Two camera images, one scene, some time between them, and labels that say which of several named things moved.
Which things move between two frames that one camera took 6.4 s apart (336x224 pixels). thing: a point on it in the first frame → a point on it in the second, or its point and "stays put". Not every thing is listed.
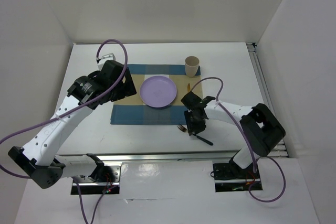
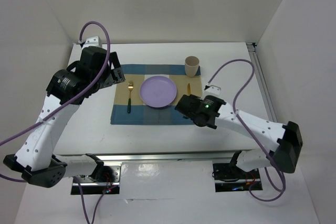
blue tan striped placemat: (132, 109) stays put
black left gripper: (127, 88) → (115, 75)
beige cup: (191, 64) stays put
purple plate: (158, 91) stays put
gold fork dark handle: (181, 127) → (130, 87)
